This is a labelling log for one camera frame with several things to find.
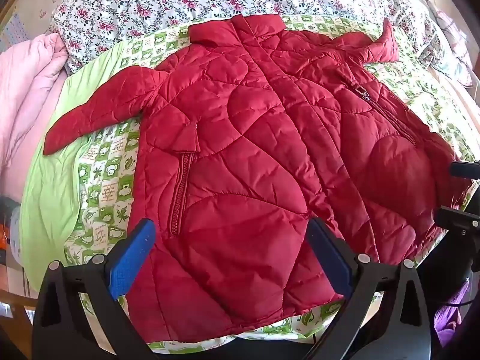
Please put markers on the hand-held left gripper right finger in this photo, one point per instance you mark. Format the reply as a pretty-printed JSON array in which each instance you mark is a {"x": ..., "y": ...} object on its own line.
[{"x": 332, "y": 260}]

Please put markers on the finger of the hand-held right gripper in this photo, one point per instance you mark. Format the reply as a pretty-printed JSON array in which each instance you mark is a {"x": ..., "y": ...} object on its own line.
[
  {"x": 459, "y": 220},
  {"x": 467, "y": 169}
]

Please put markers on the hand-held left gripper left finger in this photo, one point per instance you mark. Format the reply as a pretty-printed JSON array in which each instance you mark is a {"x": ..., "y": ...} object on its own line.
[{"x": 129, "y": 266}]

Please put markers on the red quilted jacket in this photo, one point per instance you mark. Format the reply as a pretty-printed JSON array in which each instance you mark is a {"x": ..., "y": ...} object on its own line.
[{"x": 243, "y": 157}]

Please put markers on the green patterned bed sheet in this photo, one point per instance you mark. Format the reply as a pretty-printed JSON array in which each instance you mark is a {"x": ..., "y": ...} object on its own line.
[{"x": 108, "y": 195}]

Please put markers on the purple cloth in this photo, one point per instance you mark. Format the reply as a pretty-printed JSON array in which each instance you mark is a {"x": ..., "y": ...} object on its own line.
[{"x": 452, "y": 315}]

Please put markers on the light green sheet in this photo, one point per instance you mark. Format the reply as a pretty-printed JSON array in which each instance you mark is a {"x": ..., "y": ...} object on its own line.
[{"x": 48, "y": 195}]

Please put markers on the pink blanket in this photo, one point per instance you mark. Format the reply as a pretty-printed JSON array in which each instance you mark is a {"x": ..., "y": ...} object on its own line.
[{"x": 26, "y": 93}]

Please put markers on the floral quilt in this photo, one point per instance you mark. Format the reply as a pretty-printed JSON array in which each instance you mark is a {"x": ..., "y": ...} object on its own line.
[{"x": 195, "y": 3}]

